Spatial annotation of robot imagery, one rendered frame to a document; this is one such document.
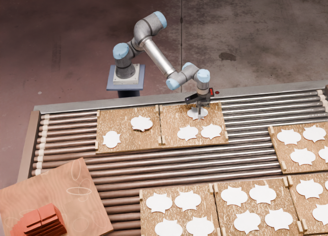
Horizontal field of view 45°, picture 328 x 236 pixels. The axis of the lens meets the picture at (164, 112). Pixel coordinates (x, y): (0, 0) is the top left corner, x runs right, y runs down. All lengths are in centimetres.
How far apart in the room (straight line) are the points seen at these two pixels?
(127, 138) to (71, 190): 52
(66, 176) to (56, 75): 236
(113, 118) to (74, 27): 267
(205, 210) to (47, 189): 87
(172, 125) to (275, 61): 223
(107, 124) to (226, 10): 304
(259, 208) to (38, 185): 121
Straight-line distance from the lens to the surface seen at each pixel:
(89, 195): 222
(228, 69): 440
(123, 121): 264
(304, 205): 234
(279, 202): 231
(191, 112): 264
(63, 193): 226
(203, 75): 238
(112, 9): 542
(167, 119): 261
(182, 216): 222
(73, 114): 278
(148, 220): 222
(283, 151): 252
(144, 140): 252
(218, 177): 237
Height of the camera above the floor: 290
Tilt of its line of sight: 47 degrees down
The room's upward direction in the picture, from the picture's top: 4 degrees counter-clockwise
